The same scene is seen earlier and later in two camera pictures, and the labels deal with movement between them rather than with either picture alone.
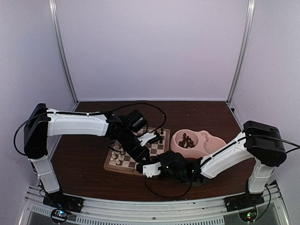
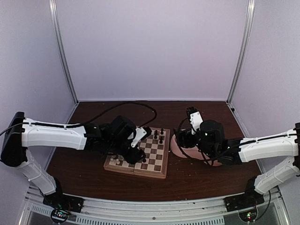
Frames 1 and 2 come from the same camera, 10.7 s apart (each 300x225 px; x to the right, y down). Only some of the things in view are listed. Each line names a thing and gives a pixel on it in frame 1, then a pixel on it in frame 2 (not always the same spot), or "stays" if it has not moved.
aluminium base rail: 39,211 stays
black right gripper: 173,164 → 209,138
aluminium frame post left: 53,12 stays
